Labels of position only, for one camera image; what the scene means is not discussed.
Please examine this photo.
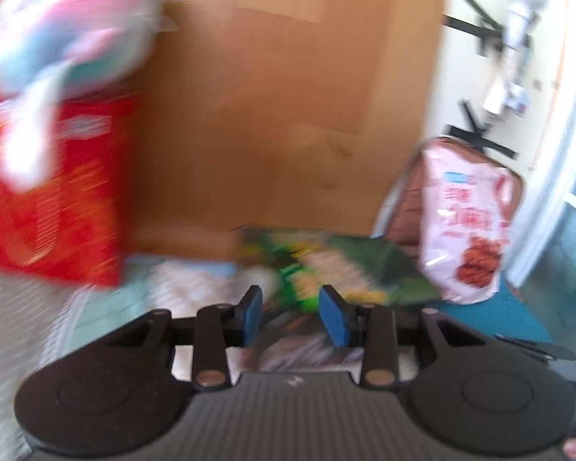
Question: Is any green snack packet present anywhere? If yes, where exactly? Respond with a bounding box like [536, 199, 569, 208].
[235, 227, 441, 312]

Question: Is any black open cardboard box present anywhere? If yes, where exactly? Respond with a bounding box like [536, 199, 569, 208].
[227, 310, 363, 378]

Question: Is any teal patterned bed cover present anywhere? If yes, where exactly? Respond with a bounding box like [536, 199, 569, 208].
[432, 278, 554, 342]

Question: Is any pink fried dough snack bag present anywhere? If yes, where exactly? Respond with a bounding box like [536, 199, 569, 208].
[419, 142, 515, 305]

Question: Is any red gift bag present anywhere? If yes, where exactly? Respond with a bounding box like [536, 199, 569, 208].
[0, 95, 138, 287]

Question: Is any beige patterned bed sheet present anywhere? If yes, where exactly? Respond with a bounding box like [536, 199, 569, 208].
[0, 253, 280, 461]

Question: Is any pastel unicorn plush toy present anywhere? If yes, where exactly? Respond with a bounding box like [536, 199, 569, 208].
[0, 0, 172, 192]

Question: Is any wooden board against wall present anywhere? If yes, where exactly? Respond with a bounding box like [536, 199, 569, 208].
[127, 0, 444, 258]

